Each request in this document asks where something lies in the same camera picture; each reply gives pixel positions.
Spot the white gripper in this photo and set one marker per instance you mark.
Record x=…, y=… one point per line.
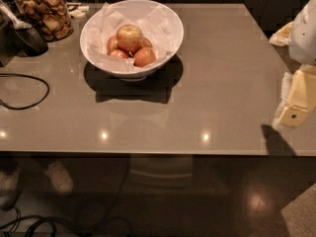
x=304, y=37

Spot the white paper bowl liner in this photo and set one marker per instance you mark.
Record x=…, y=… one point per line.
x=98, y=27

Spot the front right red apple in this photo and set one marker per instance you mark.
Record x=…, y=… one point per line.
x=144, y=57

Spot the back right red apple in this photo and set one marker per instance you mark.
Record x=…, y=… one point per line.
x=146, y=42

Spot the white ceramic bowl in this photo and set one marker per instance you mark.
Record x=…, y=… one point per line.
x=164, y=23

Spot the front left red apple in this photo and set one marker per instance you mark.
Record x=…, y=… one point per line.
x=119, y=53

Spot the yellow cloth by table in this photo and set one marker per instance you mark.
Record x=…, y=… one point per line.
x=282, y=36

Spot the small white packets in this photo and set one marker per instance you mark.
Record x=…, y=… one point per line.
x=77, y=11

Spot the white shoe right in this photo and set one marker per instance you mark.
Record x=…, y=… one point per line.
x=60, y=179

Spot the white shoe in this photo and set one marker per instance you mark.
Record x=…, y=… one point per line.
x=9, y=184
x=60, y=179

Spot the glass jar of dried chips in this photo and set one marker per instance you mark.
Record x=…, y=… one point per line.
x=50, y=16

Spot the black coffee machine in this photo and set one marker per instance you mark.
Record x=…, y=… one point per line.
x=26, y=39

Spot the white shoe left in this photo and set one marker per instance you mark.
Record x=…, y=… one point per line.
x=9, y=184

